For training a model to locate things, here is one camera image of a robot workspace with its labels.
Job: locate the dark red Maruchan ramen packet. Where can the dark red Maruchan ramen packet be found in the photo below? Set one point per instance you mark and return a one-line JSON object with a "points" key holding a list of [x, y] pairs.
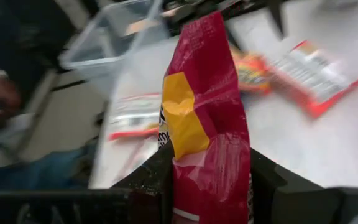
{"points": [[216, 93]]}

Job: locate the black table frame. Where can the black table frame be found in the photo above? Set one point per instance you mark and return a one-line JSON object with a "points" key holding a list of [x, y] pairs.
{"points": [[277, 18]]}

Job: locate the clear plastic bin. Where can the clear plastic bin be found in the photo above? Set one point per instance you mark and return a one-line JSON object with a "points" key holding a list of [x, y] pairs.
{"points": [[110, 40]]}

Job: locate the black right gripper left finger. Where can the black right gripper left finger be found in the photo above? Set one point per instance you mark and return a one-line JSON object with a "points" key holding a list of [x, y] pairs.
{"points": [[151, 186]]}

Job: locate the person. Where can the person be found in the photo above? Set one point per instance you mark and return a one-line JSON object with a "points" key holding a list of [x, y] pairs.
{"points": [[11, 31]]}

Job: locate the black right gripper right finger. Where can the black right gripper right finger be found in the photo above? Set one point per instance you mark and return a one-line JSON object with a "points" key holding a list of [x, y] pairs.
{"points": [[291, 202]]}

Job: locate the orange Maruchan ramen packet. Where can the orange Maruchan ramen packet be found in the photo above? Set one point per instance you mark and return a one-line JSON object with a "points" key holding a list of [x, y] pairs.
{"points": [[309, 74], [135, 109], [252, 73]]}

